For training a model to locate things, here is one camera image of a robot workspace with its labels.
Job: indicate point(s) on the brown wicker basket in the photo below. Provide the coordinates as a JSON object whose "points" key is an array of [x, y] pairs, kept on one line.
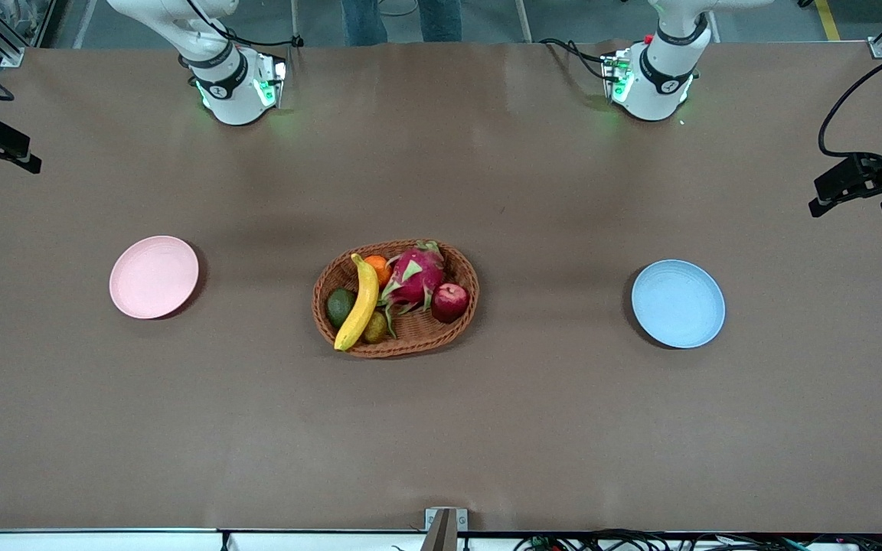
{"points": [[426, 333]]}

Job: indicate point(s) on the pink dragon fruit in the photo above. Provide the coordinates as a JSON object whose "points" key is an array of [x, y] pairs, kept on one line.
{"points": [[414, 277]]}

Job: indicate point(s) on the blue round plate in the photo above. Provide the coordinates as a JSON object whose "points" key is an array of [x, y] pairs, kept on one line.
{"points": [[678, 304]]}

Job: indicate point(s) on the green avocado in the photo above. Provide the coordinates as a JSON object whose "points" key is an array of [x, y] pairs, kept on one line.
{"points": [[338, 308]]}

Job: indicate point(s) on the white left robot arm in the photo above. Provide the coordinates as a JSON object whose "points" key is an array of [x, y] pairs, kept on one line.
{"points": [[651, 92]]}

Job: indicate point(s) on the person legs in jeans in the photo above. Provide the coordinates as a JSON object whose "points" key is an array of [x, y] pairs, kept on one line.
{"points": [[364, 19]]}

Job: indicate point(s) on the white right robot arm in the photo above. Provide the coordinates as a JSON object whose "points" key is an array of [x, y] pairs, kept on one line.
{"points": [[234, 96]]}

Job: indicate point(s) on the metal table edge bracket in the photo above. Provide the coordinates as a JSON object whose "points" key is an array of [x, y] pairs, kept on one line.
{"points": [[445, 524]]}

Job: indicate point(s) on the red apple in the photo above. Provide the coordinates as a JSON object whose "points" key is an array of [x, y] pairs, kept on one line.
{"points": [[450, 303]]}

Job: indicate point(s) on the yellow banana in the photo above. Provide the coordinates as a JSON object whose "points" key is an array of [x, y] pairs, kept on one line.
{"points": [[364, 302]]}

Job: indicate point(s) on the small yellow-green fruit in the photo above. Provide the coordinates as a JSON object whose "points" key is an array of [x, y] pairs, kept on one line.
{"points": [[377, 327]]}

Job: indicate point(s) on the orange tangerine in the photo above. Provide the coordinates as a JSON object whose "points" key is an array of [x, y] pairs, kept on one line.
{"points": [[382, 272]]}

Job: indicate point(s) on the pink round plate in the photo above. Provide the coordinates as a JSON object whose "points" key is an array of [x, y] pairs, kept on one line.
{"points": [[154, 277]]}

